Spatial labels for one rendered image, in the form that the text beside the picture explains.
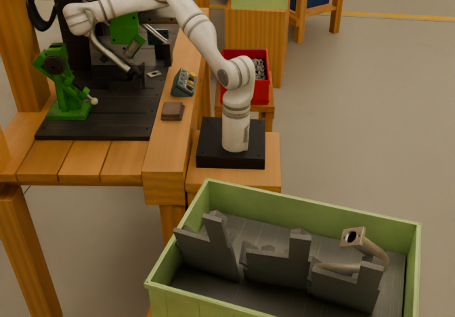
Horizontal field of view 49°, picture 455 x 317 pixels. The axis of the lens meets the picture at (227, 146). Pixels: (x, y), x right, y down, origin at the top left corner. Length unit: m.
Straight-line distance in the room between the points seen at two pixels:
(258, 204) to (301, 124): 2.07
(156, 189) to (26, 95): 0.68
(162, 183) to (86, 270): 1.04
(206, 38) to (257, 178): 0.49
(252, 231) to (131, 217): 1.41
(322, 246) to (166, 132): 0.71
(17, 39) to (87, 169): 0.55
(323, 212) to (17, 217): 1.08
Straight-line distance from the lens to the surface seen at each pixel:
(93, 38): 2.09
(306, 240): 1.06
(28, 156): 1.85
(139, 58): 2.37
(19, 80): 2.05
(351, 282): 1.15
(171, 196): 1.69
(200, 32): 1.61
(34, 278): 2.15
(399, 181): 3.14
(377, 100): 3.91
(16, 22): 1.94
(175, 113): 1.86
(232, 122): 1.62
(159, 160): 1.68
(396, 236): 1.46
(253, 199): 1.47
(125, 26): 2.09
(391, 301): 1.38
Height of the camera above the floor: 1.90
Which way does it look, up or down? 36 degrees down
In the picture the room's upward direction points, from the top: 1 degrees counter-clockwise
